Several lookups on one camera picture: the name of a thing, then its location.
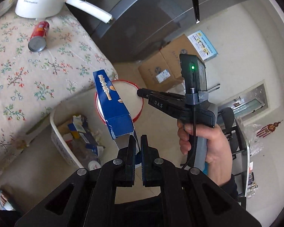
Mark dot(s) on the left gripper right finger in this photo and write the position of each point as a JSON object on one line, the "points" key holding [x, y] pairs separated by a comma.
{"points": [[189, 197]]}

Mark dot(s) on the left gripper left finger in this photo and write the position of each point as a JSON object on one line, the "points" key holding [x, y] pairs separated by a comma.
{"points": [[86, 197]]}

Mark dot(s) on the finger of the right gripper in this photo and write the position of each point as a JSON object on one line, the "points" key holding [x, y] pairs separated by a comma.
{"points": [[146, 93]]}

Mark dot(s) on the red instant noodle lid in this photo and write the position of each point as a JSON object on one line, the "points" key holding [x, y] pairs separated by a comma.
{"points": [[128, 96]]}

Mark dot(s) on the blue biscuit stick box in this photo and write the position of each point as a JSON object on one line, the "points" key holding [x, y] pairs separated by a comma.
{"points": [[116, 116]]}

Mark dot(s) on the crushed clear plastic bottle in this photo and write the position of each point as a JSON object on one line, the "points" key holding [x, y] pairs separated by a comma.
{"points": [[90, 160]]}

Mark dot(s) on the white trash bin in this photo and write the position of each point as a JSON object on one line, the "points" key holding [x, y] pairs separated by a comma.
{"points": [[71, 133]]}

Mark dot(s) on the cardboard box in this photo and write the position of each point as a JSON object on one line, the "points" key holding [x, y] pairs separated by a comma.
{"points": [[161, 71]]}

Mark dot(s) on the blue white leaflet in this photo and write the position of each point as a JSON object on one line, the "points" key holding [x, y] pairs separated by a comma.
{"points": [[202, 45]]}

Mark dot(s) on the dark grey refrigerator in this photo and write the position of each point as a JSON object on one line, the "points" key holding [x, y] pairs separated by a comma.
{"points": [[141, 27]]}

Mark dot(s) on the red cartoon milk can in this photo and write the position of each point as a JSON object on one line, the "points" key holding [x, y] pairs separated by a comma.
{"points": [[37, 41]]}

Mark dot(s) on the floral tablecloth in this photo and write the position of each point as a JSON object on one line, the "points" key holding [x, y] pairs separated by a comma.
{"points": [[32, 84]]}

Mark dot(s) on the white electric cooking pot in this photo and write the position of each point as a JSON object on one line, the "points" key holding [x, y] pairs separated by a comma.
{"points": [[42, 9]]}

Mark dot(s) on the black camera box green light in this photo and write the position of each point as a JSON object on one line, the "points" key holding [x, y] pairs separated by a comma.
{"points": [[193, 71]]}

